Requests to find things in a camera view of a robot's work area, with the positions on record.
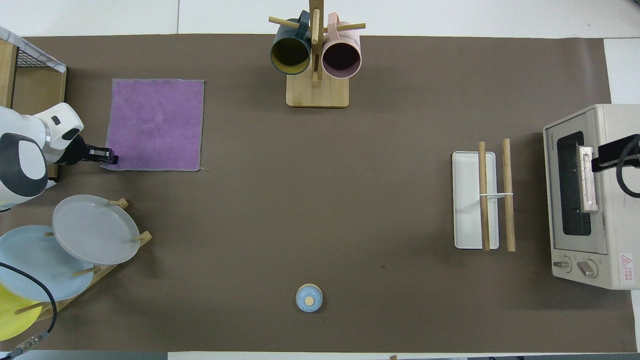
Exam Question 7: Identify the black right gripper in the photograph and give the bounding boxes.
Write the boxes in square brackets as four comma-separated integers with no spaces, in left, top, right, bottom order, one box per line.
[591,134,640,174]

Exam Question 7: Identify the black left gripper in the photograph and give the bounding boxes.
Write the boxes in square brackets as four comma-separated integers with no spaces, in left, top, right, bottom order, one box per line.
[62,135,120,167]

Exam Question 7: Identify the purple and grey towel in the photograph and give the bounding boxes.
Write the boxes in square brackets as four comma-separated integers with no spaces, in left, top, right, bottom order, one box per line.
[101,78,206,173]

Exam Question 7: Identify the wooden plate rack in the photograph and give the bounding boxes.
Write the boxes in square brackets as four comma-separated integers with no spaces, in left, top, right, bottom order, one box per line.
[15,198,153,321]

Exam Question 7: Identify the white towel rack wooden bars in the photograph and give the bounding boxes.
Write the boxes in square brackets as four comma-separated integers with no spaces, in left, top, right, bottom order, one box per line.
[452,138,517,252]

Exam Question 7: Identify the cream toaster oven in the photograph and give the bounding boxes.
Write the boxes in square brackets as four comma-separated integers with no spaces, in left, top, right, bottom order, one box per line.
[543,104,640,291]

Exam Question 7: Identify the grey plate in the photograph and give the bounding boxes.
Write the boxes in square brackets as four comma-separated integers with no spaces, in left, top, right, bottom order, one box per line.
[52,194,141,265]

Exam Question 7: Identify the wooden shelf box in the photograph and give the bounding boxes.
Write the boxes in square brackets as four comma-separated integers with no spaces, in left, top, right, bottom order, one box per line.
[0,39,67,181]

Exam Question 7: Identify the light blue plate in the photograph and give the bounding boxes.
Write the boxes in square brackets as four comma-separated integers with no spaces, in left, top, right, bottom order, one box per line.
[0,225,96,302]

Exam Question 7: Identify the white patterned cloth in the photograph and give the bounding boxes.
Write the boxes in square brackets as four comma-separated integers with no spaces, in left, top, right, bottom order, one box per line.
[0,26,67,74]

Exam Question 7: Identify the yellow plate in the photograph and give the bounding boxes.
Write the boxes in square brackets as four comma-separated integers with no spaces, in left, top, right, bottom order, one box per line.
[0,284,43,342]

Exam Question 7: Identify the dark teal mug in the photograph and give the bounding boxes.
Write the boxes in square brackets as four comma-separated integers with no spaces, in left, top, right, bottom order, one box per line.
[270,11,312,76]

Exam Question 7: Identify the wooden mug tree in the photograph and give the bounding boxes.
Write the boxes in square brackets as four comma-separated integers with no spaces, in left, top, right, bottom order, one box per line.
[268,0,366,109]

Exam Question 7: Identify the brown table mat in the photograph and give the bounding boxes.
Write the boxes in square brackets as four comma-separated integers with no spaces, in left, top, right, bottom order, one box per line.
[0,34,635,353]

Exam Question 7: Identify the blue call bell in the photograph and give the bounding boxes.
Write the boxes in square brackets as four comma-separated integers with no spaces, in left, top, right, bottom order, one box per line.
[295,283,324,314]

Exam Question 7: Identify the pink mug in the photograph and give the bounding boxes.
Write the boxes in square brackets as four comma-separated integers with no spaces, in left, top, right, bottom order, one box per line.
[321,12,362,80]

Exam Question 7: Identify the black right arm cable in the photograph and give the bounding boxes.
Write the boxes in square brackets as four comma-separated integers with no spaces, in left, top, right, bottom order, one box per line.
[616,134,640,199]

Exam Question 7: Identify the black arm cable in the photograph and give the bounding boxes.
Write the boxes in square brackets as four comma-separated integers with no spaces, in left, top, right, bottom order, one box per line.
[0,262,58,359]
[616,134,640,199]

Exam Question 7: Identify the black wire basket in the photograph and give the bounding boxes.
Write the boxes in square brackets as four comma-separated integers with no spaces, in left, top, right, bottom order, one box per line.
[10,44,65,73]

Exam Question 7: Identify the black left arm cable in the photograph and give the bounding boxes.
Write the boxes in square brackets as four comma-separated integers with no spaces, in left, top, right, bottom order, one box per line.
[0,262,58,359]

